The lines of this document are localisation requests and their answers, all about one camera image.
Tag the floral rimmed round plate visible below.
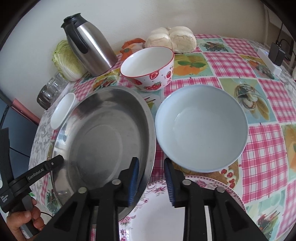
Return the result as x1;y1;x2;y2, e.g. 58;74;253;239
118;175;247;241

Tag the white plastic cup bowl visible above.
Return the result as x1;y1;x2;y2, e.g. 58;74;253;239
50;92;78;130

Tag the light blue bowl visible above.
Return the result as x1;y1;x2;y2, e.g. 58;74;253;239
155;84;248;173

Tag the strawberry pattern bowl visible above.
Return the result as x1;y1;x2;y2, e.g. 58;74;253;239
120;46;175;92

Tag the person's left hand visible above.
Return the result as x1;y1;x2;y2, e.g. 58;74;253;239
6;198;45;241

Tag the checked picture tablecloth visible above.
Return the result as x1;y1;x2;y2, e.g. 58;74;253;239
45;34;296;241

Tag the grey floral tablecloth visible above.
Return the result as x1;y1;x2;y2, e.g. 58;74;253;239
29;82;73;213

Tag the small glass teapot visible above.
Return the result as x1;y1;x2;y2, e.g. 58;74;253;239
37;85;56;110

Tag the clear drinking glass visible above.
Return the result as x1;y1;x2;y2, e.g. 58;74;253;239
47;72;68;96

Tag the napa cabbage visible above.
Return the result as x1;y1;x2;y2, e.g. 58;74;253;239
52;40;87;82

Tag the stainless steel thermos jug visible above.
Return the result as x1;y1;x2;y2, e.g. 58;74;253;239
61;13;118;77

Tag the white power strip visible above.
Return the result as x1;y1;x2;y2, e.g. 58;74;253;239
257;48;282;76

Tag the orange snack packet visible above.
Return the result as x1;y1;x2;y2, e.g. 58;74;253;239
120;38;145;61

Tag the black power adapter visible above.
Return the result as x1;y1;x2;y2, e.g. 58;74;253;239
268;43;285;66

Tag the bag of steamed buns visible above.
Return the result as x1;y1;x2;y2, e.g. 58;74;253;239
145;26;197;53

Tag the black charging cable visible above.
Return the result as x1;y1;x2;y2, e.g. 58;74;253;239
275;22;293;47

